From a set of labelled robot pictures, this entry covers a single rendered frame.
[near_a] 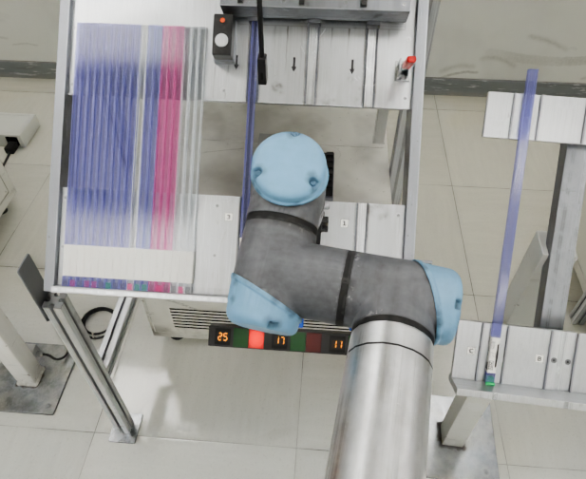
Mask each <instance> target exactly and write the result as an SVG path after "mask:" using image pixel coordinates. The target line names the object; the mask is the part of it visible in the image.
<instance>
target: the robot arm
mask: <svg viewBox="0 0 586 479"><path fill-rule="evenodd" d="M251 181H252V184H253V191H252V195H251V198H250V203H249V207H248V211H247V215H246V217H247V219H246V222H245V226H244V230H243V234H242V238H241V243H240V246H239V250H238V254H237V258H236V265H235V270H234V272H233V273H232V274H231V284H230V289H229V294H228V298H227V299H228V302H227V308H226V314H227V317H228V318H229V319H230V320H231V321H232V322H233V323H235V324H236V325H238V326H241V327H245V328H248V329H252V330H256V331H260V332H264V333H269V334H276V335H294V334H295V333H296V332H297V330H298V326H299V324H300V323H301V322H302V319H303V318H304V319H308V320H314V321H319V322H324V323H329V324H333V325H337V326H343V327H348V328H351V334H350V343H349V348H348V353H347V358H346V364H345V369H344V374H343V379H342V384H341V390H340V394H339V399H338V405H337V410H336V416H335V420H334V425H333V431H332V436H331V445H330V450H329V456H328V461H327V466H326V471H325V476H324V479H426V464H427V449H428V433H429V417H430V402H431V387H432V372H433V356H434V346H435V345H443V346H444V345H447V344H449V343H450V342H451V341H452V340H453V339H454V337H455V334H456V333H457V329H458V326H459V322H460V317H461V308H462V302H463V283H462V280H461V277H460V276H459V274H458V273H457V272H456V271H454V270H452V269H449V268H445V267H441V266H437V265H432V264H428V263H423V262H422V261H421V260H418V259H413V260H407V259H397V258H392V257H386V256H380V255H374V254H369V253H363V252H358V251H352V250H348V249H342V248H336V247H330V246H326V245H320V241H321V233H322V232H325V233H327V232H328V230H329V217H324V216H325V212H324V210H329V209H330V203H329V202H328V201H325V199H326V187H327V184H328V181H329V169H328V167H327V161H326V157H325V154H324V152H323V150H322V148H321V147H320V146H319V144H318V143H317V142H316V141H314V140H313V139H312V138H310V137H308V136H306V135H304V134H301V133H298V132H281V133H277V134H274V135H273V136H271V137H269V138H267V139H266V140H265V141H263V142H262V143H261V144H260V145H259V147H258V148H257V149H256V151H255V154H254V156H253V159H252V169H251Z"/></svg>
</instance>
